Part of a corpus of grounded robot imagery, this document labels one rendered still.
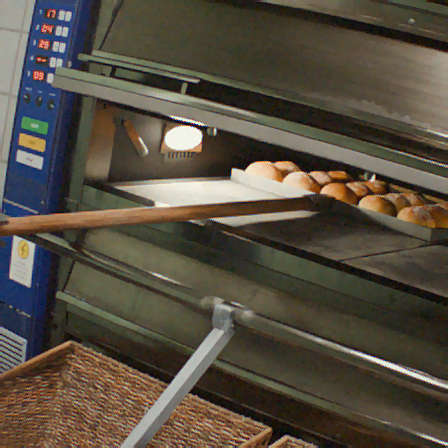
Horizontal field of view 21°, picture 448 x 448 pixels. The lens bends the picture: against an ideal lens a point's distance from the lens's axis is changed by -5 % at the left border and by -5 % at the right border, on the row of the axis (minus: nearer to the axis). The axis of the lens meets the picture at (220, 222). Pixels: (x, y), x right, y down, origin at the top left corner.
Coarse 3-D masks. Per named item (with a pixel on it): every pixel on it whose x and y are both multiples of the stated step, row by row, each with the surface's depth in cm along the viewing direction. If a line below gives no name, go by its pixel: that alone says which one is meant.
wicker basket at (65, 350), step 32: (64, 352) 258; (96, 352) 255; (32, 384) 253; (64, 384) 259; (128, 384) 248; (160, 384) 244; (0, 416) 247; (32, 416) 255; (64, 416) 257; (96, 416) 252; (128, 416) 247; (192, 416) 238; (224, 416) 234
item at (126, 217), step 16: (144, 208) 225; (160, 208) 228; (176, 208) 231; (192, 208) 235; (208, 208) 238; (224, 208) 242; (240, 208) 246; (256, 208) 250; (272, 208) 254; (288, 208) 259; (304, 208) 264; (16, 224) 199; (32, 224) 201; (48, 224) 205; (64, 224) 208; (80, 224) 211; (96, 224) 214; (112, 224) 218; (128, 224) 221; (144, 224) 226
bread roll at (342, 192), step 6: (330, 186) 276; (336, 186) 275; (342, 186) 275; (348, 186) 276; (324, 192) 276; (330, 192) 275; (336, 192) 274; (342, 192) 274; (348, 192) 273; (354, 192) 275; (336, 198) 274; (342, 198) 273; (348, 198) 273; (354, 198) 273; (354, 204) 273
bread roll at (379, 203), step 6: (366, 198) 270; (372, 198) 269; (378, 198) 269; (384, 198) 269; (360, 204) 271; (366, 204) 269; (372, 204) 268; (378, 204) 267; (384, 204) 267; (390, 204) 268; (378, 210) 267; (384, 210) 267; (390, 210) 267
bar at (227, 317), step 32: (64, 256) 211; (96, 256) 206; (160, 288) 196; (192, 288) 194; (224, 320) 188; (256, 320) 185; (320, 352) 178; (352, 352) 175; (192, 384) 185; (416, 384) 167; (160, 416) 181
